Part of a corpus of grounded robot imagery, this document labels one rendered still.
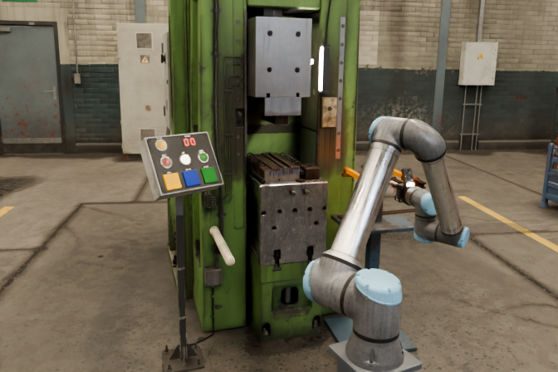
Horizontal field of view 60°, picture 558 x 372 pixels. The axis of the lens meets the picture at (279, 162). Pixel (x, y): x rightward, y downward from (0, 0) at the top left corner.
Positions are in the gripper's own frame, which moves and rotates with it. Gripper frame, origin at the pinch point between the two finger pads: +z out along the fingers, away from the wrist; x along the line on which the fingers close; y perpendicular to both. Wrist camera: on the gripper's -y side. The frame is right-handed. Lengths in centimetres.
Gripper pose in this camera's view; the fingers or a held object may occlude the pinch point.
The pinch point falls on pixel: (394, 180)
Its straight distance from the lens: 250.8
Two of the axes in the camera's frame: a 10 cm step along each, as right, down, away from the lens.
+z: -2.4, -2.0, 9.5
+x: 9.7, -0.4, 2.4
